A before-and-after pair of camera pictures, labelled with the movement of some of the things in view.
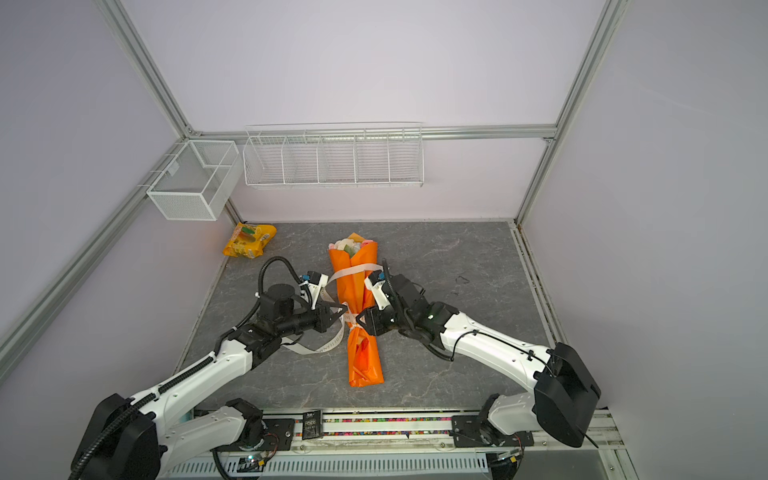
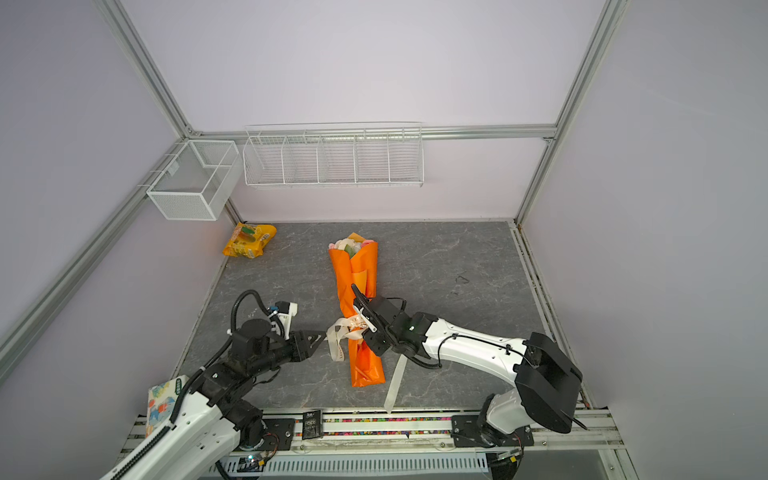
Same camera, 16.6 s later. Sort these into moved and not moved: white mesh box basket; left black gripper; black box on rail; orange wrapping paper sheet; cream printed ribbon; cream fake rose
Moved: cream printed ribbon; left black gripper
Not moved: black box on rail; cream fake rose; white mesh box basket; orange wrapping paper sheet
